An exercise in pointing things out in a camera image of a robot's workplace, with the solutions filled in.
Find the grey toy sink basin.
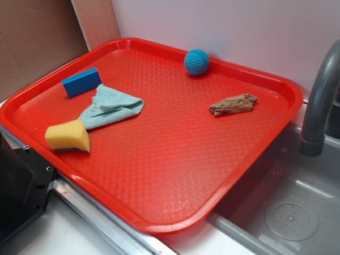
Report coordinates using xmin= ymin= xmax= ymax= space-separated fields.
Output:
xmin=208 ymin=124 xmax=339 ymax=254

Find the light blue cloth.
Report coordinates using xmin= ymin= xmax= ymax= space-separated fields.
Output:
xmin=79 ymin=84 xmax=145 ymax=130

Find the blue rectangular block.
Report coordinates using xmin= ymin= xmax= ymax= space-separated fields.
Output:
xmin=62 ymin=68 xmax=102 ymax=98

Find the grey toy faucet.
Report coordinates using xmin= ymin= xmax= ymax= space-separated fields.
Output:
xmin=299 ymin=40 xmax=339 ymax=157

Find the silver metal rail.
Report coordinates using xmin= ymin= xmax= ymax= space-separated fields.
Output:
xmin=53 ymin=175 xmax=173 ymax=254

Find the brown cardboard panel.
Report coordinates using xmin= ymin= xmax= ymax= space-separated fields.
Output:
xmin=1 ymin=1 xmax=88 ymax=101

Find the red plastic tray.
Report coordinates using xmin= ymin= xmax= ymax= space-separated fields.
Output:
xmin=1 ymin=38 xmax=303 ymax=234

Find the blue crocheted ball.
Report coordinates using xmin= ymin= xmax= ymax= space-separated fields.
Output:
xmin=184 ymin=49 xmax=210 ymax=75

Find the brown wood chip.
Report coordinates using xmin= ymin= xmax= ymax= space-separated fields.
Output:
xmin=209 ymin=93 xmax=258 ymax=116

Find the yellow sponge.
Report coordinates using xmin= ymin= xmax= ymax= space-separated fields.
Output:
xmin=45 ymin=120 xmax=90 ymax=152

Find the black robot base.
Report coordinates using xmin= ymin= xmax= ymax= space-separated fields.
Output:
xmin=1 ymin=136 xmax=55 ymax=245

